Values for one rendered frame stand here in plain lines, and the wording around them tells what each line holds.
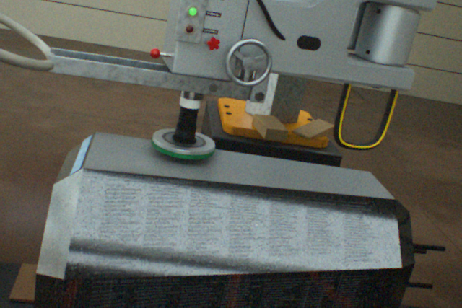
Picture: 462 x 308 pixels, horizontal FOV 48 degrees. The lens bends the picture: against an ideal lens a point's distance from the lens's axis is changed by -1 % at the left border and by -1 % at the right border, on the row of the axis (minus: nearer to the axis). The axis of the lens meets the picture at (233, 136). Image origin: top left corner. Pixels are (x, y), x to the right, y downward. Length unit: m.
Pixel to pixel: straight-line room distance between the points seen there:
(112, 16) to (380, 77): 6.22
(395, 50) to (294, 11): 0.40
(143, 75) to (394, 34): 0.85
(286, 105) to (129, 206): 1.13
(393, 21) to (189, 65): 0.71
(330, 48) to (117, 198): 0.82
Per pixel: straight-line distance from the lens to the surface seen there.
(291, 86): 2.45
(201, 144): 1.76
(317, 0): 1.70
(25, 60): 1.49
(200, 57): 1.59
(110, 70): 1.61
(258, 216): 1.64
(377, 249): 1.77
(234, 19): 1.59
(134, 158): 1.71
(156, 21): 7.73
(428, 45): 8.71
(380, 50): 1.85
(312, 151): 2.33
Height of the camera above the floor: 1.45
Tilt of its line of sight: 18 degrees down
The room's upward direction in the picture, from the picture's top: 11 degrees clockwise
